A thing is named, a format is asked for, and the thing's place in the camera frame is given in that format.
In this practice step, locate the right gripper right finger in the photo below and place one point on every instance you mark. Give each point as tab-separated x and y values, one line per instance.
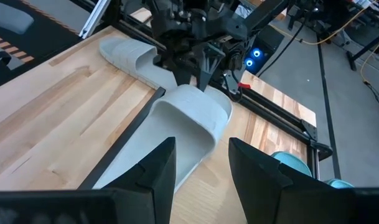
301	208

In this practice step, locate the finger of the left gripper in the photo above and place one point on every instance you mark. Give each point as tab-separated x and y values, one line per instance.
183	76
209	67

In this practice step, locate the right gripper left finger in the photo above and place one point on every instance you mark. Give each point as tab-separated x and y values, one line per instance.
83	208

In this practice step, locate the green rubber slide sandal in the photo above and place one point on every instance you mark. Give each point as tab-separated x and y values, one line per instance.
340	183
293	161

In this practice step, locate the light grey rubber slide sandal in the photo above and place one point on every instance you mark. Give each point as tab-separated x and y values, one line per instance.
183	124
130	56

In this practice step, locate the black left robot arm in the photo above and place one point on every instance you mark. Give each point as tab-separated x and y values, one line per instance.
264	12

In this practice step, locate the red tag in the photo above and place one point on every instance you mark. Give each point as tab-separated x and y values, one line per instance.
243	85

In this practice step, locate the black computer blue lights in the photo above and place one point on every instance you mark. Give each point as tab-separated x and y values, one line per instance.
264	43

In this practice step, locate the silver aluminium extrusion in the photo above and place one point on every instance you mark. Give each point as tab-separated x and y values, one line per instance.
94	18

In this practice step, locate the black mat orange stripes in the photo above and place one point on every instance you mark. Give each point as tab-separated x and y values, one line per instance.
36	40

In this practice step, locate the grey padded seat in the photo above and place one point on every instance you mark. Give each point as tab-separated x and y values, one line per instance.
8	17

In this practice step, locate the black aluminium table frame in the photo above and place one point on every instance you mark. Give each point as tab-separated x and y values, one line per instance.
276	116

